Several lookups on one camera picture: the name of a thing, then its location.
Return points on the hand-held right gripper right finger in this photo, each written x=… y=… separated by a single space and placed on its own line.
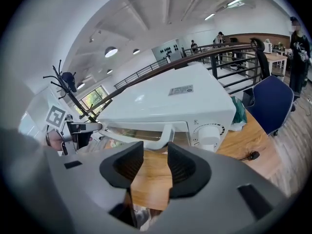
x=219 y=191

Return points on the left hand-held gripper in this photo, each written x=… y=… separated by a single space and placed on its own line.
x=70 y=135

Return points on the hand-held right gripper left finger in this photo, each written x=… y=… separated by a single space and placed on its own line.
x=97 y=186

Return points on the person's left hand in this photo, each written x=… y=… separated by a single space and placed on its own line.
x=56 y=141

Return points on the black coat rack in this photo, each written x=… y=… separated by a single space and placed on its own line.
x=80 y=106

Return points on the dark cap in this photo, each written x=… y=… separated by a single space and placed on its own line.
x=69 y=80

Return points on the green plastic bag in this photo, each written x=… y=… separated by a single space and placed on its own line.
x=240 y=116

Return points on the round pendant lamp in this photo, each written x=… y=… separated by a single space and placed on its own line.
x=136 y=51
x=111 y=52

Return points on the blue chair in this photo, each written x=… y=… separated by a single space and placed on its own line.
x=273 y=106

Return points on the black office chair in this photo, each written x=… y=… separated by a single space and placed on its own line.
x=264 y=62

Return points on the ceiling strip light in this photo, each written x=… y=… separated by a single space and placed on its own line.
x=209 y=16
x=237 y=0

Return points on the group of black wall-hung items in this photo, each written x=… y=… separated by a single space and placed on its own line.
x=168 y=49

